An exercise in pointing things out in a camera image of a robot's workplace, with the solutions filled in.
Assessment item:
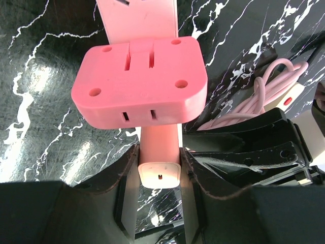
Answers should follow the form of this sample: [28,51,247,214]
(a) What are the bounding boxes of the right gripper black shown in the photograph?
[191,109,324,187]

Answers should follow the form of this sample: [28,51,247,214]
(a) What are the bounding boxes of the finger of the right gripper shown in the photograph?
[183,121,292,153]

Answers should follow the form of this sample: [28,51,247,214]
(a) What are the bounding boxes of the pink power strip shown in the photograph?
[95,0,182,189]

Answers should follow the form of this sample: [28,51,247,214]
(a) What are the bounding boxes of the pink power cord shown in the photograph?
[198,57,309,130]

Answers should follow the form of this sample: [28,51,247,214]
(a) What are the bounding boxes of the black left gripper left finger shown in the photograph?
[1,145,140,243]

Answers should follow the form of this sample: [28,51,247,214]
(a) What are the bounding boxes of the cream power strip red sockets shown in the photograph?
[264,83,324,169]

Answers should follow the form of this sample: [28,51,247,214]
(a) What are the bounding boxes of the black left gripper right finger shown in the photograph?
[180,149,324,243]

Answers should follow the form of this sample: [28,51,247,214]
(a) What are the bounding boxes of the pink white plug adapter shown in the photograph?
[71,37,208,130]

